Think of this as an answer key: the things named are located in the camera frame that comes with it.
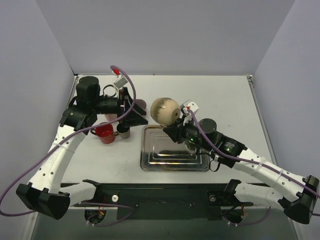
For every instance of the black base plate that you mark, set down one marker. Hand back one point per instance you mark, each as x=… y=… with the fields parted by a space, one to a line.
x=143 y=201

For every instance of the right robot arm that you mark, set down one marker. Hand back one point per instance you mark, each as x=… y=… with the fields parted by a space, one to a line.
x=293 y=194

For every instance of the red ceramic mug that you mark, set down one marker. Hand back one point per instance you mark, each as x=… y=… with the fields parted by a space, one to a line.
x=105 y=133

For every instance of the small dark brown cup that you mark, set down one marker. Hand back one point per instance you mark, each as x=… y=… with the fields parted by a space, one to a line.
x=123 y=132

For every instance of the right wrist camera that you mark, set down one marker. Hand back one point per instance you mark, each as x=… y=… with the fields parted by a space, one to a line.
x=186 y=108

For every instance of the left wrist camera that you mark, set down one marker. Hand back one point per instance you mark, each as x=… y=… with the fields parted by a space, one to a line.
x=118 y=82

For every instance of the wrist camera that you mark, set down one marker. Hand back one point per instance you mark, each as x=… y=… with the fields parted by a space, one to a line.
x=186 y=108
x=118 y=82

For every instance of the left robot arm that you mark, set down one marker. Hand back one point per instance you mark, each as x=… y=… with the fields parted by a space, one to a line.
x=43 y=192

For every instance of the pink faceted ceramic mug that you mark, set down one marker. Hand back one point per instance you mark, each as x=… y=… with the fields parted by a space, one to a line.
x=110 y=117

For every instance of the stainless steel tray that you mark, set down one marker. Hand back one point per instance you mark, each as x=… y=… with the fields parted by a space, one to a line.
x=159 y=153

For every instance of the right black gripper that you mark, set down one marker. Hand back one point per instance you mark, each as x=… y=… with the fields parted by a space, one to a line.
x=177 y=130

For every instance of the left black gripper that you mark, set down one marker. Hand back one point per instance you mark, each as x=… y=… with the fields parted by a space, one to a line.
x=125 y=106

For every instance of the lilac ceramic mug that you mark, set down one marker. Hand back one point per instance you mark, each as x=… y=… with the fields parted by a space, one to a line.
x=141 y=103

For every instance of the cream ceramic mug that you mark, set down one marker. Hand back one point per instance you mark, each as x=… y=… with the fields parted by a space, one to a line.
x=165 y=111

